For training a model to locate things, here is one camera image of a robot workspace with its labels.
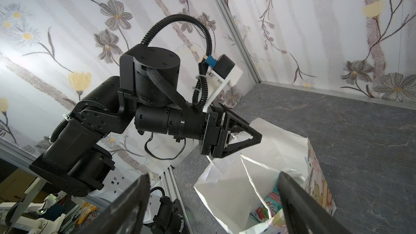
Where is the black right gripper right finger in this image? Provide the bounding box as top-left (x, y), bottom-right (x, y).
top-left (277, 172), bottom-right (349, 234)

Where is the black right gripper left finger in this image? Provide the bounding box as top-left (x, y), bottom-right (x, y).
top-left (78, 174), bottom-right (151, 234)

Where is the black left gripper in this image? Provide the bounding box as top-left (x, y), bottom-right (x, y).
top-left (199, 104), bottom-right (262, 158)

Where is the teal pink Fox's candy bag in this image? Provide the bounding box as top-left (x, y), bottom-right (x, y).
top-left (250, 186), bottom-right (282, 223)

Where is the white patterned paper bag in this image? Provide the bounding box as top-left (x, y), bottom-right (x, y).
top-left (194, 118), bottom-right (336, 234)

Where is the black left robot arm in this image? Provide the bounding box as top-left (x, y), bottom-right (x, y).
top-left (30, 14), bottom-right (262, 197)

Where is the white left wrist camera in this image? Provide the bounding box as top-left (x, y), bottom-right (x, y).
top-left (202, 54), bottom-right (243, 112)

